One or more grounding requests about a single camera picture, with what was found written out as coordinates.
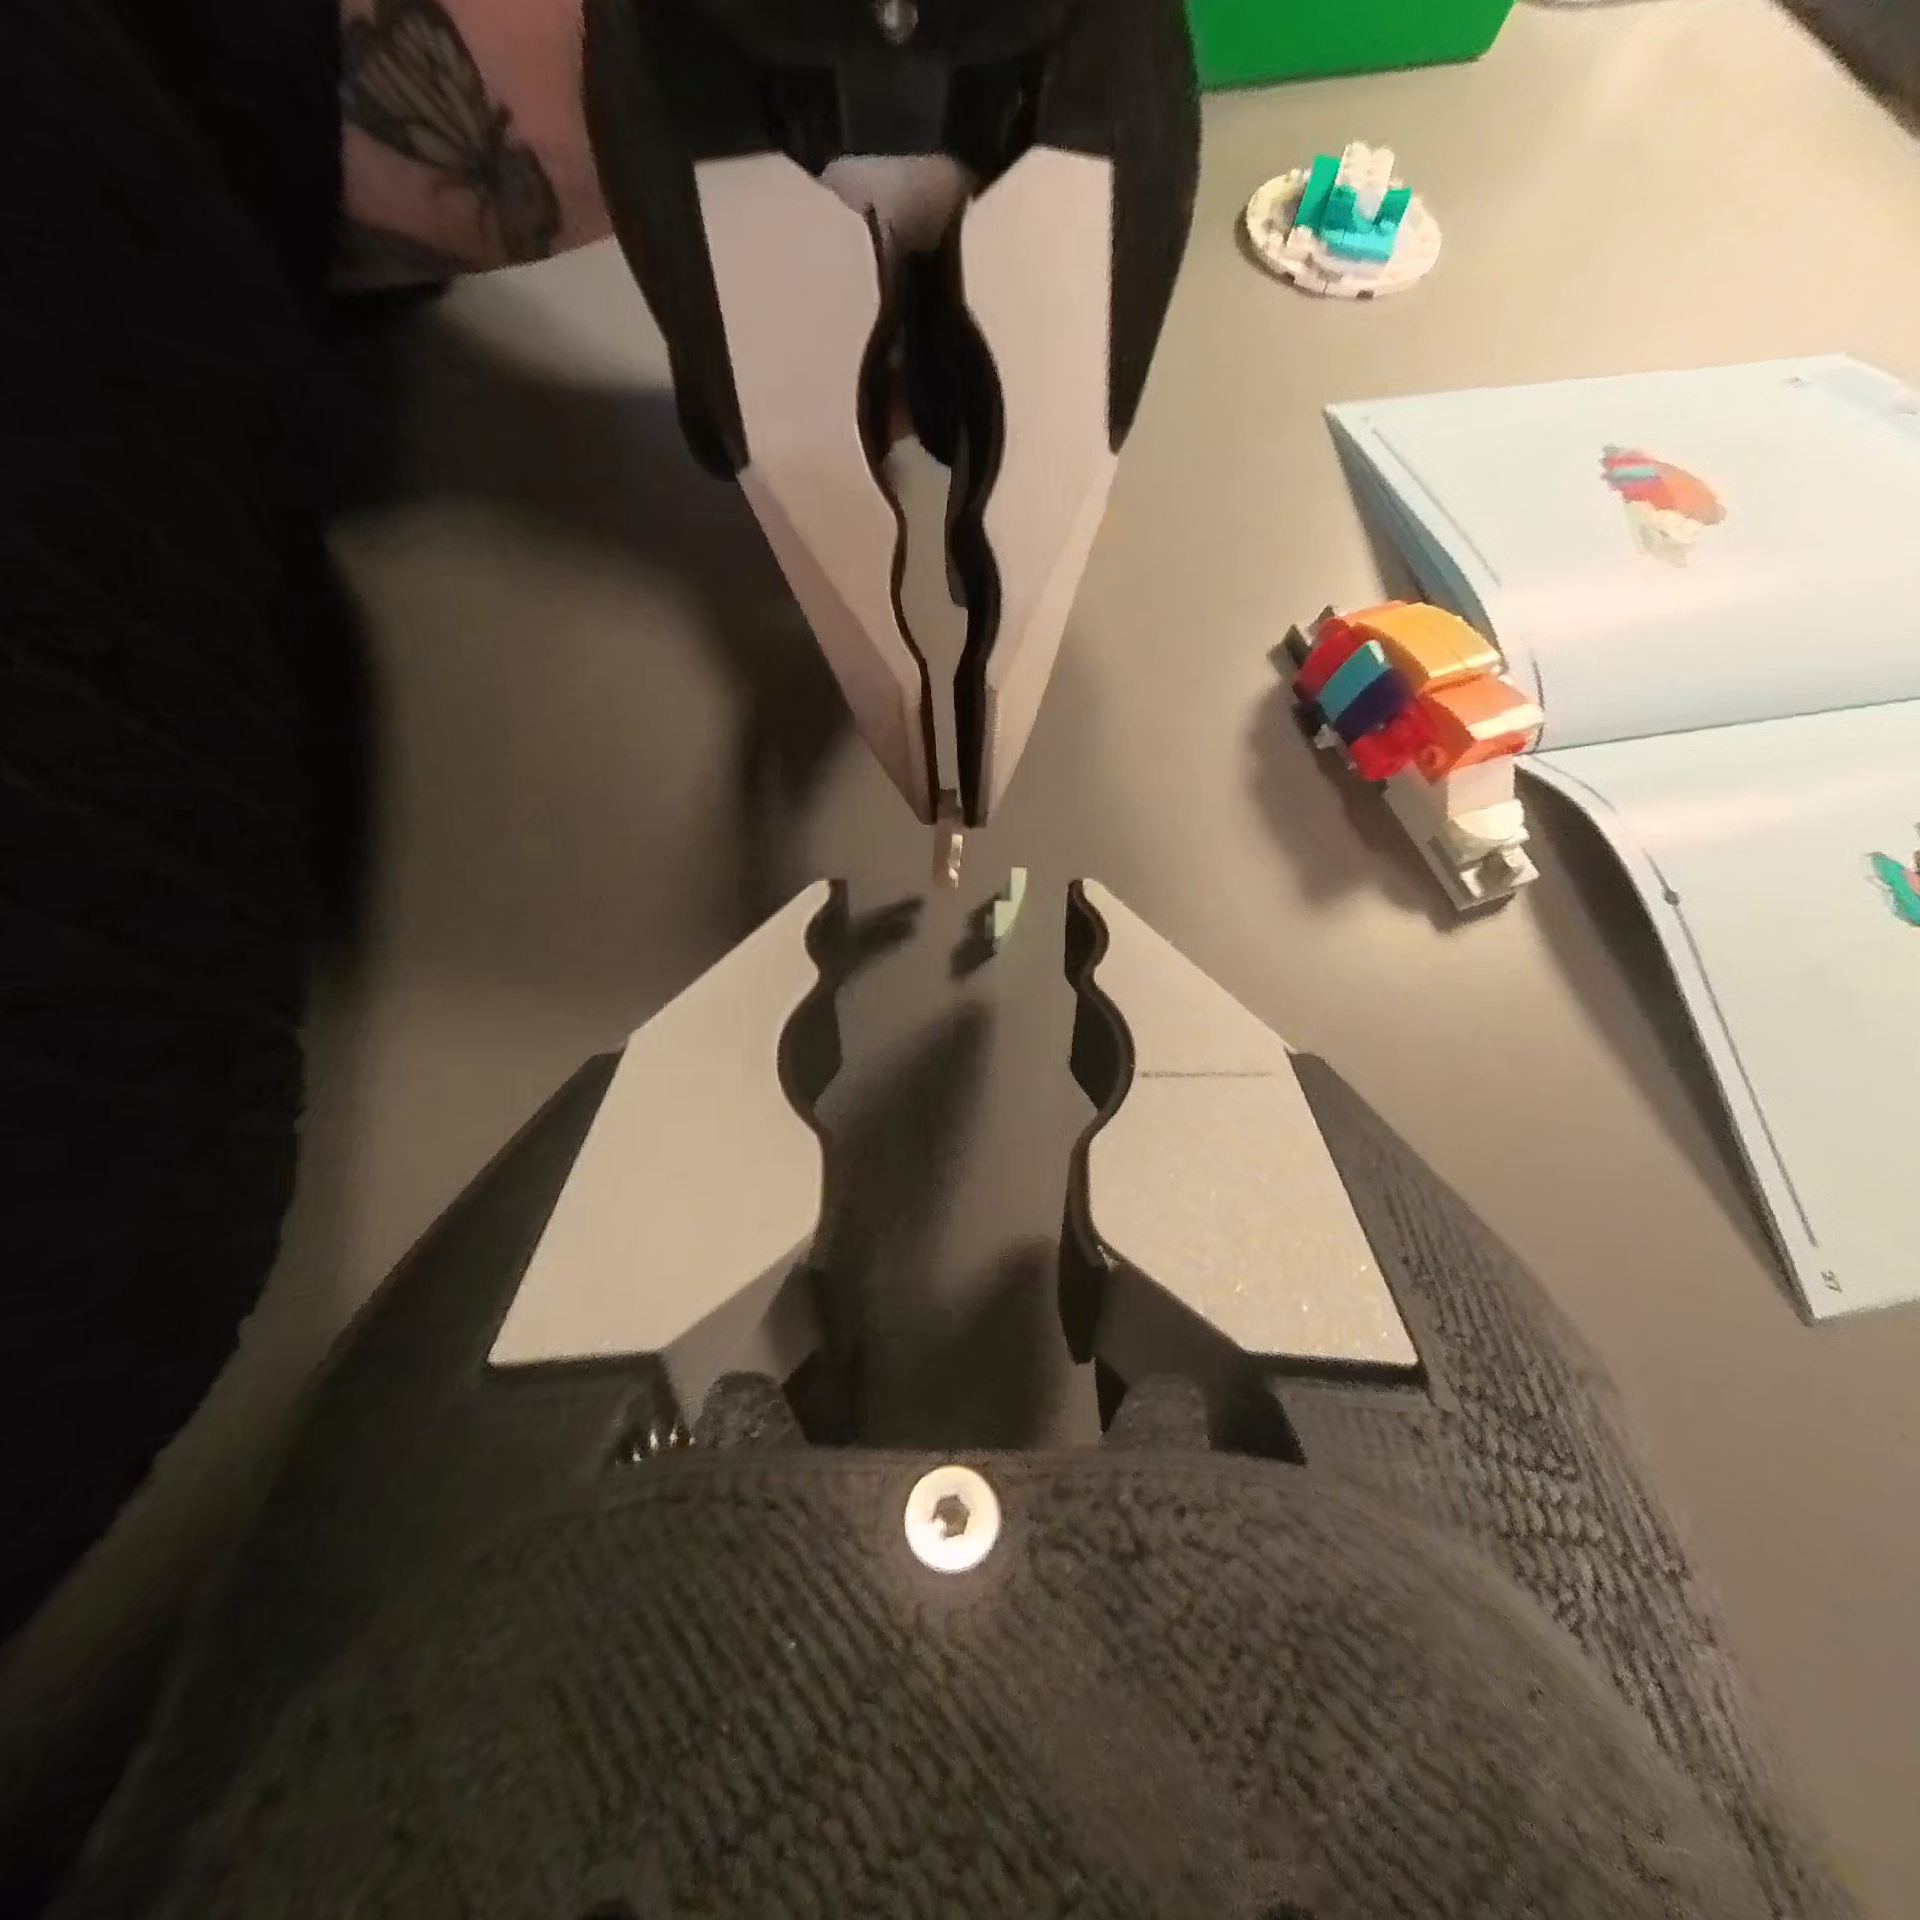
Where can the green plastic bin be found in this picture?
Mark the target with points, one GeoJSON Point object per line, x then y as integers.
{"type": "Point", "coordinates": [1350, 38]}

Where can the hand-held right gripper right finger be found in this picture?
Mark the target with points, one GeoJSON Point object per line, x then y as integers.
{"type": "Point", "coordinates": [1245, 1201]}

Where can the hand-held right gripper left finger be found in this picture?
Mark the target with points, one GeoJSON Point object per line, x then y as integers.
{"type": "Point", "coordinates": [662, 1201]}

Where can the person's left hand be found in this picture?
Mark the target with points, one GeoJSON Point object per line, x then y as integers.
{"type": "Point", "coordinates": [450, 136]}

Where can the round white lego base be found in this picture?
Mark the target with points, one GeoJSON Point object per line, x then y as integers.
{"type": "Point", "coordinates": [1350, 224]}

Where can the light green lego plate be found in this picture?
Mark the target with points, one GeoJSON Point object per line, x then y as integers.
{"type": "Point", "coordinates": [1005, 909]}

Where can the open instruction booklet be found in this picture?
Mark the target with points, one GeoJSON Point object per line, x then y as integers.
{"type": "Point", "coordinates": [1724, 630]}

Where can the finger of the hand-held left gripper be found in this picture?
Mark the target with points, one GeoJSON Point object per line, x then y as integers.
{"type": "Point", "coordinates": [1050, 376]}
{"type": "Point", "coordinates": [797, 376]}

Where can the orange and red lego model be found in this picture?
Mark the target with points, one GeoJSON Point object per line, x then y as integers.
{"type": "Point", "coordinates": [1425, 704]}

